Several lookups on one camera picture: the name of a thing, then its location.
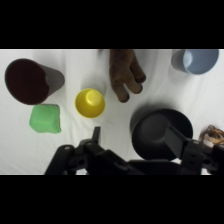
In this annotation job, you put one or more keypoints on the light blue cup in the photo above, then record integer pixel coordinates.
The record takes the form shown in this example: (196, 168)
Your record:
(196, 61)

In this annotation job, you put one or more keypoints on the grey cup with maroon inside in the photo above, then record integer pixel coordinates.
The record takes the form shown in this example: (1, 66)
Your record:
(28, 81)

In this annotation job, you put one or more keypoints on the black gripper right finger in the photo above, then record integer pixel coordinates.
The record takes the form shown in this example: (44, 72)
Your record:
(176, 141)

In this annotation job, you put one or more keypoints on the brown plush toy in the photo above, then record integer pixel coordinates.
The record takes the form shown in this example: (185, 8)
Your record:
(125, 74)

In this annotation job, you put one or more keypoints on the yellow plastic cup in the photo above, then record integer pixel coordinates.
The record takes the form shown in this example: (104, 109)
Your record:
(90, 103)

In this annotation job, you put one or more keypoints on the black bowl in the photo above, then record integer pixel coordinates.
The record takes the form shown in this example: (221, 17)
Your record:
(154, 132)

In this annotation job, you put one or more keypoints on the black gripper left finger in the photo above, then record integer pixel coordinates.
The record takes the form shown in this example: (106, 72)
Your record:
(96, 134)

